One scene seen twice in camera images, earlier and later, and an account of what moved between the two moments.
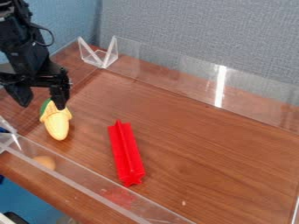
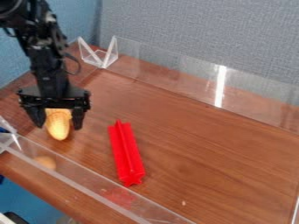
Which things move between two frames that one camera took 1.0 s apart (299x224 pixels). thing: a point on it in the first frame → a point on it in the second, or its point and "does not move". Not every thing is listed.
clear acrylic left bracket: (9, 136) does not move
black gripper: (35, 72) → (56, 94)
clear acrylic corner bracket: (100, 58) does not move
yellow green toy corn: (56, 120) does not move
